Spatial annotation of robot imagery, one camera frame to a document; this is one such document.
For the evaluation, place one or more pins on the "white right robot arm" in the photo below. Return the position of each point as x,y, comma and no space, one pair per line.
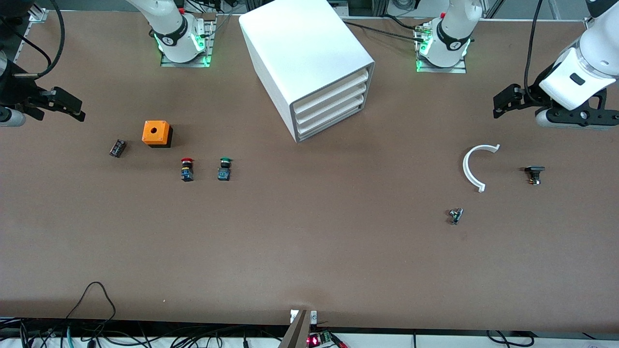
174,43

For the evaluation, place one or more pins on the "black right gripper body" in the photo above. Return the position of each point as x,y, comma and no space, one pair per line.
15,90

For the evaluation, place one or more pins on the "small white bracket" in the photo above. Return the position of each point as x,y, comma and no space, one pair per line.
313,316
293,316

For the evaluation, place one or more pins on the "small metal screw part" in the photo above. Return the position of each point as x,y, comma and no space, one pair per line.
455,216

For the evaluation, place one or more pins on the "black knob switch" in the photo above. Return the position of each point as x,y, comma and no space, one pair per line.
534,171

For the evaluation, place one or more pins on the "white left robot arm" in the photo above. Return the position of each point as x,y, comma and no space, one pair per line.
457,19

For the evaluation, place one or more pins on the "orange box with hole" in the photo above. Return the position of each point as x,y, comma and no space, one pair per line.
155,131

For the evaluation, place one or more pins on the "small black contact block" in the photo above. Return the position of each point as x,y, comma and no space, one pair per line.
117,148

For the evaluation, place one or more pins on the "circuit board with red light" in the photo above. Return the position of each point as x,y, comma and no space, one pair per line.
319,340

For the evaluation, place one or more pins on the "red push button switch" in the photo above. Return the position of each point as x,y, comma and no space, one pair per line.
187,170

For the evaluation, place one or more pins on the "aluminium frame profile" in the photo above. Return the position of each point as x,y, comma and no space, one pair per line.
38,14

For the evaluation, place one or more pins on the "green push button switch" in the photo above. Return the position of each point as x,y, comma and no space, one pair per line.
224,170

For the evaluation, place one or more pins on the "white curved plastic clip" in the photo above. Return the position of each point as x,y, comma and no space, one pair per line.
467,169

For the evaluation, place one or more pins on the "aluminium arm base plate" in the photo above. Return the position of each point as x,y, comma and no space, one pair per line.
179,64
440,70

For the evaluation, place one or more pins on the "white drawer cabinet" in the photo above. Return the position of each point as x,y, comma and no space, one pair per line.
300,43

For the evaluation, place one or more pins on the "grey angled post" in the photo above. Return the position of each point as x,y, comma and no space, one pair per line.
297,333

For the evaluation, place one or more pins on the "white plastic drawer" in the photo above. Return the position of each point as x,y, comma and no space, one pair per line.
333,117
333,93
333,105

